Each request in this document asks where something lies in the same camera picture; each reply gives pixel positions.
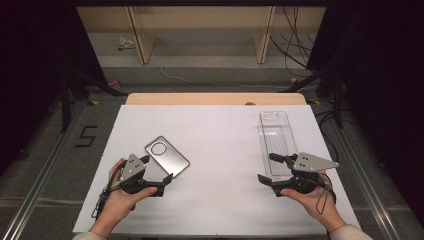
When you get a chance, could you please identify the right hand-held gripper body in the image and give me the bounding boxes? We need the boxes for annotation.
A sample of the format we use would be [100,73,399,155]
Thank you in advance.
[283,152,340,198]

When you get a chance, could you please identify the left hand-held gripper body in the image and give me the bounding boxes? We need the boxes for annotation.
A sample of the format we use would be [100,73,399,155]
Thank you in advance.
[119,153,152,196]

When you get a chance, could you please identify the clear plastic container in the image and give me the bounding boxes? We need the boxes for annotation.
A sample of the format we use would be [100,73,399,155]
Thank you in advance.
[257,110,300,183]

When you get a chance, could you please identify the person's right hand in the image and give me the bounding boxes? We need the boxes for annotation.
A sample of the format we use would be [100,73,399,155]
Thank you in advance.
[279,170,348,233]

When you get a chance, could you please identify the person's left hand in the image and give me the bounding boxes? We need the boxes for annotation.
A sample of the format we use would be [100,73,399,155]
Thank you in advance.
[89,158,159,236]

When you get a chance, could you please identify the white table sheet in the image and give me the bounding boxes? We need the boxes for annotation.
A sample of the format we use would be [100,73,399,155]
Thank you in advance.
[72,104,361,236]

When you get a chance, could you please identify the black stand legs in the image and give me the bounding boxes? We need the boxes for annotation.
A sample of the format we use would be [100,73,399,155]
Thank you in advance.
[279,62,345,130]
[59,65,130,133]

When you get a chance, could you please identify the wooden table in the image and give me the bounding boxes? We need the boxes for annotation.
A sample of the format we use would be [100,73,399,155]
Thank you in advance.
[124,92,308,107]

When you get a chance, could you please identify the pink object on floor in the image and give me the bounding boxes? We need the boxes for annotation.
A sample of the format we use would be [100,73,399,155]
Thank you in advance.
[91,79,122,95]

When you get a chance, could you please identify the crumpled clear wrapper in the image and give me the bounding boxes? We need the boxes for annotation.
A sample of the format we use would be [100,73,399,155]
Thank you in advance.
[117,36,136,51]

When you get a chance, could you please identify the light wooden shelf unit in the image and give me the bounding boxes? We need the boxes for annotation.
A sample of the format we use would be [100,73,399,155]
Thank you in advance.
[76,5,327,65]

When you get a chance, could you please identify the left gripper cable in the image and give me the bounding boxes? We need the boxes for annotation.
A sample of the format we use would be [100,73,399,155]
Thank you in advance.
[91,163,127,220]

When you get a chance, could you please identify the thin black wrist strap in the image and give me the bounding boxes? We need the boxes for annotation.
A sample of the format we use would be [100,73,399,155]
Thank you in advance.
[314,173,336,216]

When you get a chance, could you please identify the metal floor rail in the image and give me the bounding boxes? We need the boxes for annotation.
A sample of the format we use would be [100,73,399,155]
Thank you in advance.
[331,124,399,240]
[0,99,85,240]

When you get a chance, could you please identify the bundle of black cables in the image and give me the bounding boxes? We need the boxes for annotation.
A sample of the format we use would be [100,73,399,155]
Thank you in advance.
[268,5,322,78]

